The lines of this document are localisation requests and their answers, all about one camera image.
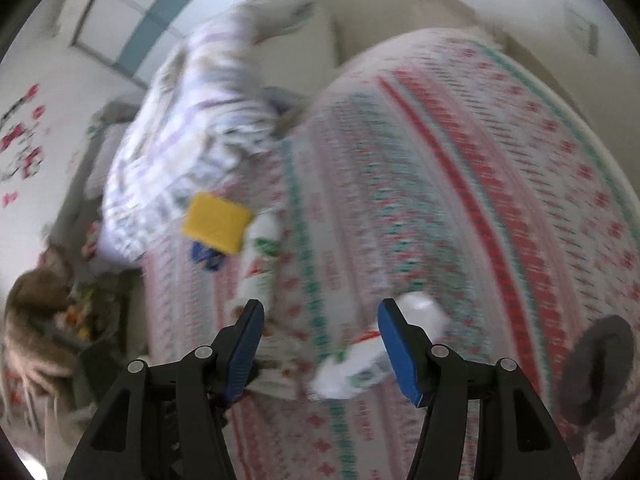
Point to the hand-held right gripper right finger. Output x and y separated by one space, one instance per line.
397 350

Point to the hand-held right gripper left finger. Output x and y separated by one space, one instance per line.
245 350

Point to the white plastic bottle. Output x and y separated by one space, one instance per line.
257 260
360 365

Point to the blue box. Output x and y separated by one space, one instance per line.
205 257

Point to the yellow sponge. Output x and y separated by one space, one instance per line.
215 222

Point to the orange plush toy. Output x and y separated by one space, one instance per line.
82 315

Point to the brown fleece blanket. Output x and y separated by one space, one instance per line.
30 300

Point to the plaid quilt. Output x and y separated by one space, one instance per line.
200 125

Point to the grey bed headboard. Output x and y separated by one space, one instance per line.
97 170

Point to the white teal wardrobe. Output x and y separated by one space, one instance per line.
140 20

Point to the cartoon cat wall sticker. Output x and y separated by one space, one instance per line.
20 145

